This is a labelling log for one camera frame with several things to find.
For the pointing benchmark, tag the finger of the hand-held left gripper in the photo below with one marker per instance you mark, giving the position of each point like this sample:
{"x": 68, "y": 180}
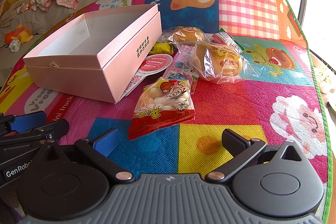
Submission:
{"x": 52, "y": 128}
{"x": 27, "y": 120}

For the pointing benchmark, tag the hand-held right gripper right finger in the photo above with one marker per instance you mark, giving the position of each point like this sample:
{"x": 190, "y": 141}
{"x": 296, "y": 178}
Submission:
{"x": 233, "y": 142}

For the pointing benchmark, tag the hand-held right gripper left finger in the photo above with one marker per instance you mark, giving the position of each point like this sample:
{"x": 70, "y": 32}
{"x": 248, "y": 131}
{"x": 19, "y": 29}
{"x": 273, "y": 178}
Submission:
{"x": 106, "y": 142}

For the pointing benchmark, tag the pink cardboard box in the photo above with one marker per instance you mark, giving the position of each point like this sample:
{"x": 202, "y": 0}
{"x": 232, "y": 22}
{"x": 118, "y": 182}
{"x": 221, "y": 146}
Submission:
{"x": 78, "y": 77}

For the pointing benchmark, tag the red white candy bag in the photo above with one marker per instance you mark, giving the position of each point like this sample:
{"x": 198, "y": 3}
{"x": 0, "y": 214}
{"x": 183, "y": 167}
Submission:
{"x": 160, "y": 108}

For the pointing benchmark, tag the bun with orange label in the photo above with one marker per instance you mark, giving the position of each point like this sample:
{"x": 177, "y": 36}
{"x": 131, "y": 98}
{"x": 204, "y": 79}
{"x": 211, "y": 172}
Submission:
{"x": 223, "y": 64}

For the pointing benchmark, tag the pink printed strip packet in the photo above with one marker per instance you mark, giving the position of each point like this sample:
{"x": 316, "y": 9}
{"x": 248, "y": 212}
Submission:
{"x": 178, "y": 66}

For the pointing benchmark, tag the small yellow packet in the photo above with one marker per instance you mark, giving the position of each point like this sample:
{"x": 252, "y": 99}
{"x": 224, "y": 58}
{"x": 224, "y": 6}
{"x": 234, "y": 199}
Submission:
{"x": 160, "y": 47}

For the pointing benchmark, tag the brown bun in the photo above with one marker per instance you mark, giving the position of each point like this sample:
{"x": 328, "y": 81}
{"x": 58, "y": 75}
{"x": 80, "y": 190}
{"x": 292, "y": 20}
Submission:
{"x": 187, "y": 35}

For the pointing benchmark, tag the colourful cartoon play mat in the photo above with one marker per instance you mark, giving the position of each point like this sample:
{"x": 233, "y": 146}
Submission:
{"x": 262, "y": 98}

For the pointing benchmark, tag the small white plush toy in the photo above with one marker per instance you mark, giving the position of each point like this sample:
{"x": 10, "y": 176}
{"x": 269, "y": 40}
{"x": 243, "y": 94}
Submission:
{"x": 14, "y": 45}

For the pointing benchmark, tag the orange yellow plush toy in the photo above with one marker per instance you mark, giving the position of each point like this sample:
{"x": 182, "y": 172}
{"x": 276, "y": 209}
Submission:
{"x": 21, "y": 35}

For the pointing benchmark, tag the white packet with red label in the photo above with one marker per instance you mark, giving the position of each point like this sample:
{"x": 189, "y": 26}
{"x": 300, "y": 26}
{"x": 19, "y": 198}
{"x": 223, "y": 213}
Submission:
{"x": 155, "y": 65}

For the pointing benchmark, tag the beige sofa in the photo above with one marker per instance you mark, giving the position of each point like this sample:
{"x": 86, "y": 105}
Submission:
{"x": 26, "y": 19}

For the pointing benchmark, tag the red green snack packet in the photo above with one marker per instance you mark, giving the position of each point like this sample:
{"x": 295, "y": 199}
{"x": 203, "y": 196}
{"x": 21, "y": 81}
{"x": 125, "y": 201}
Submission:
{"x": 221, "y": 37}

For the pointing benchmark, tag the pink yellow cloth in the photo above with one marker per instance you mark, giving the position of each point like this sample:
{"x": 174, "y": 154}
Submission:
{"x": 10, "y": 3}

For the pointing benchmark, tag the white orange baby clothes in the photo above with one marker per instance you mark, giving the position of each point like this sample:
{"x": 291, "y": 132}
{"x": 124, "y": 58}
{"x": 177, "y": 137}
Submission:
{"x": 40, "y": 1}

